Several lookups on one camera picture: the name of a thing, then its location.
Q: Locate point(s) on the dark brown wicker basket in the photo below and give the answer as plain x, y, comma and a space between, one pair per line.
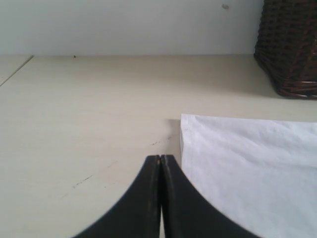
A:
286, 47

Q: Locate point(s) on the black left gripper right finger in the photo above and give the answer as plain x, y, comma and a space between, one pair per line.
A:
186, 214

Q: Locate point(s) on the white t-shirt red lettering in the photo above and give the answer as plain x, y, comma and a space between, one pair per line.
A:
262, 174

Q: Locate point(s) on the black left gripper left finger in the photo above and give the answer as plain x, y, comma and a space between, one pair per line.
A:
137, 213

